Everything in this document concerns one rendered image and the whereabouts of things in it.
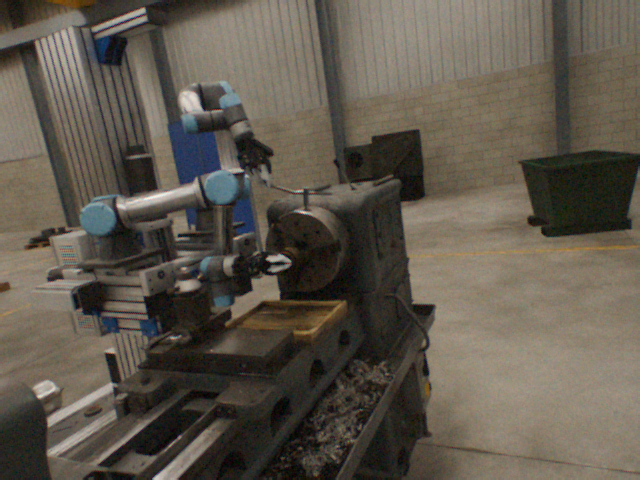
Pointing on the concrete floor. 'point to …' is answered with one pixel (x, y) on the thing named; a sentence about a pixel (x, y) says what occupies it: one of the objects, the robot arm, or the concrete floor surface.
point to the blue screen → (205, 158)
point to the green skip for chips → (581, 191)
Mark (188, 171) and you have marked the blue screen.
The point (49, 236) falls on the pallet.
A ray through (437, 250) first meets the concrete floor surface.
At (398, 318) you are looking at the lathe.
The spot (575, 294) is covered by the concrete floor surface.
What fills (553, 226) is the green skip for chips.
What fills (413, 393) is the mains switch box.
